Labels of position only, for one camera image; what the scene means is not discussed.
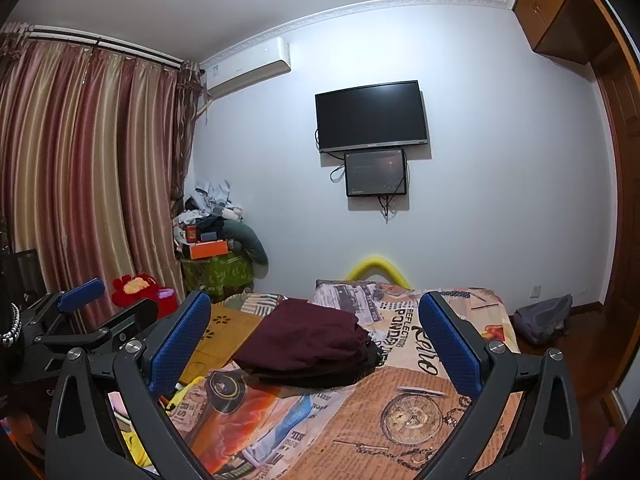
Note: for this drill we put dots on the green patterned storage box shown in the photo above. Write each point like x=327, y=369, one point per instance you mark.
x=220, y=272

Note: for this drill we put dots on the grey-green pillow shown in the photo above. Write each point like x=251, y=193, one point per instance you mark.
x=250, y=242

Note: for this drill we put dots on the curtain rod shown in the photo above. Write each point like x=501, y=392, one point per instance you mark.
x=100, y=45

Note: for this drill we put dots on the brown paw print cloth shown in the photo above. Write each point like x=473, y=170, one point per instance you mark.
x=225, y=330

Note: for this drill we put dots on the printed blanket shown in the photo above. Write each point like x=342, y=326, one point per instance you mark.
x=350, y=425

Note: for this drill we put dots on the orange box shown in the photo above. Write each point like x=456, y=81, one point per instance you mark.
x=209, y=250

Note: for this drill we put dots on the brown wooden door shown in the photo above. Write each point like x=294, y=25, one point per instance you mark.
x=620, y=185

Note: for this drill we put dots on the small black wall monitor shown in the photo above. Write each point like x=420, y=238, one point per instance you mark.
x=375, y=172

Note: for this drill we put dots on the wooden overhead cabinet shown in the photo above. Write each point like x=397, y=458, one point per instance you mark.
x=545, y=5

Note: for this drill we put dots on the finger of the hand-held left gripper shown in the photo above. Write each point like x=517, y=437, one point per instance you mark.
x=125, y=317
x=80, y=294

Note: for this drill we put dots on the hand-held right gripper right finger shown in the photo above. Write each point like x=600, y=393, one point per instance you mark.
x=450, y=340

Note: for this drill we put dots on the wall-mounted black television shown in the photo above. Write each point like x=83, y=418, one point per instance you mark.
x=370, y=115

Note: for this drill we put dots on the black jacket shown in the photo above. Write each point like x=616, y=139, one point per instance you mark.
x=350, y=372

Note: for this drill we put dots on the pile of clothes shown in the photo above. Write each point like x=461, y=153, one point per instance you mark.
x=210, y=210

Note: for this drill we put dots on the white wall socket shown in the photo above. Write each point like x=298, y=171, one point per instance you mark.
x=536, y=291

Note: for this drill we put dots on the black chair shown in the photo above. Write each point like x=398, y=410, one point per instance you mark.
x=27, y=270

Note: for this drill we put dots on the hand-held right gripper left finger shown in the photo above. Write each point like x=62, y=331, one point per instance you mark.
x=182, y=330

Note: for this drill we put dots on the striped red gold curtain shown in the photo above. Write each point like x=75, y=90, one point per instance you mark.
x=75, y=160

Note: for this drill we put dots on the maroon button-up shirt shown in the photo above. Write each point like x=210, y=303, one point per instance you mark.
x=300, y=330

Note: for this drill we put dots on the red plush toy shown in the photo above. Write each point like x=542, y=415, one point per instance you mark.
x=140, y=287

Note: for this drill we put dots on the white wall air conditioner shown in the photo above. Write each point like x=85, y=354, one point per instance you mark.
x=245, y=72

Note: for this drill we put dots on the grey backpack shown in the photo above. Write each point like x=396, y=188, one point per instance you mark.
x=542, y=317

